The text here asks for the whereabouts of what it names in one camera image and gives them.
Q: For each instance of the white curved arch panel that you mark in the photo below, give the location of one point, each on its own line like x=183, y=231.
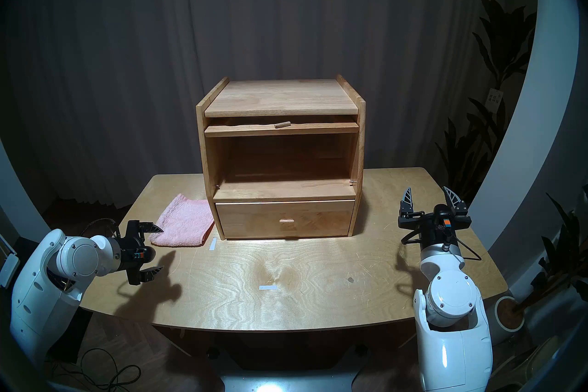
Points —
x=18, y=198
x=542, y=120

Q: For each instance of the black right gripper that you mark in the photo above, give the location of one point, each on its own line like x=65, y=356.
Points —
x=436, y=237

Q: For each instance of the tall dark leafy plant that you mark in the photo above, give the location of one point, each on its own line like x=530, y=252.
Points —
x=505, y=42

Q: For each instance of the white plant tag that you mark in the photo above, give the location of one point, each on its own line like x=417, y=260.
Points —
x=494, y=100

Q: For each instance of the wooden cabinet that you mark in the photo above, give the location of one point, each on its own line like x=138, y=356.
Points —
x=280, y=97

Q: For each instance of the pink towel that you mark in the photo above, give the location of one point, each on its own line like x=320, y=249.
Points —
x=183, y=221

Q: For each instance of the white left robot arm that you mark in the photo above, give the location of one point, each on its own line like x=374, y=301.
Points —
x=36, y=299

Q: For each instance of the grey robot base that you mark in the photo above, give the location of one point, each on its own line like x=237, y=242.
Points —
x=285, y=382

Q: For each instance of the grey pleated curtain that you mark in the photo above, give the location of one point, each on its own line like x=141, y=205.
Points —
x=115, y=51

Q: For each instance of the white wall device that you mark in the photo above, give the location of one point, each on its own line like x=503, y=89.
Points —
x=8, y=271

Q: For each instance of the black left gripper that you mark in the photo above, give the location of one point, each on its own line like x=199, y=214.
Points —
x=135, y=253

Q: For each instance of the wooden flip door wavy window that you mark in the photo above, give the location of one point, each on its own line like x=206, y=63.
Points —
x=321, y=129

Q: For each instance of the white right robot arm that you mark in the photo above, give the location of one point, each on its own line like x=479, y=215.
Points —
x=452, y=299

